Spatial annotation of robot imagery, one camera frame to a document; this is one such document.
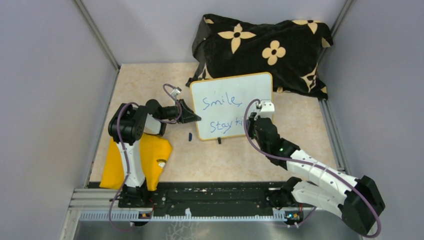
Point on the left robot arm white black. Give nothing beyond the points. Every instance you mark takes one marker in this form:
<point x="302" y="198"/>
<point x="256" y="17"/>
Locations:
<point x="137" y="161"/>

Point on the right aluminium frame post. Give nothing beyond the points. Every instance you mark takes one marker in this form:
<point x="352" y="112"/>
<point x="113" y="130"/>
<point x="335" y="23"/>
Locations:
<point x="341" y="17"/>

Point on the aluminium front rail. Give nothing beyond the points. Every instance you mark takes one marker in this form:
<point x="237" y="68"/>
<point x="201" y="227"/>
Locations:
<point x="97" y="204"/>

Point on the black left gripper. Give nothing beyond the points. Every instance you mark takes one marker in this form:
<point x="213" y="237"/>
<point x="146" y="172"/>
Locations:
<point x="187" y="114"/>

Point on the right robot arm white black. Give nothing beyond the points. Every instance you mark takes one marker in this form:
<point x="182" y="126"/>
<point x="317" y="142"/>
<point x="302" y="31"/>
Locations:
<point x="356" y="201"/>

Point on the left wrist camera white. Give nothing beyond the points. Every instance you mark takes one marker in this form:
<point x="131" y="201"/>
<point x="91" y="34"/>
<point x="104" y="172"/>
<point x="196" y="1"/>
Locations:
<point x="175" y="92"/>

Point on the yellow cloth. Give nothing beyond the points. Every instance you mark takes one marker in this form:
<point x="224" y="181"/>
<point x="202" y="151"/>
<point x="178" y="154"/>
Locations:
<point x="154" y="151"/>

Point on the white whiteboard yellow frame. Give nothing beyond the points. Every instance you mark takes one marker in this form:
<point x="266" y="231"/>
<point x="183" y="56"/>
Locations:
<point x="221" y="103"/>

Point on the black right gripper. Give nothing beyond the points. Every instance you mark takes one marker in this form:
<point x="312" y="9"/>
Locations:
<point x="250" y="122"/>

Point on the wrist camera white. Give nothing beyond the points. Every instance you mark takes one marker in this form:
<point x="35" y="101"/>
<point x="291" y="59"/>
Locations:
<point x="265" y="109"/>
<point x="175" y="92"/>

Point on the black floral pillow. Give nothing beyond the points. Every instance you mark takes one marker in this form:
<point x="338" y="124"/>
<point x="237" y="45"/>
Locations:
<point x="288" y="50"/>

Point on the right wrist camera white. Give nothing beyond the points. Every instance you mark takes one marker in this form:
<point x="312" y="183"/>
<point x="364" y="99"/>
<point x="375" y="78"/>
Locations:
<point x="265" y="109"/>

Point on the aluminium frame post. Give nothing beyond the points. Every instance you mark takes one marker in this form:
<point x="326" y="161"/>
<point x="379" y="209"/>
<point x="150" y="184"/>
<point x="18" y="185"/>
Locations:
<point x="89" y="21"/>
<point x="341" y="17"/>

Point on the left aluminium frame post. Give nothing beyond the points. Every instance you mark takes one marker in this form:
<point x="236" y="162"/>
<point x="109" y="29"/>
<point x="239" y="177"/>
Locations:
<point x="89" y="21"/>

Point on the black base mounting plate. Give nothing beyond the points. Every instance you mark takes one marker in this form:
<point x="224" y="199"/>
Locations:
<point x="210" y="199"/>

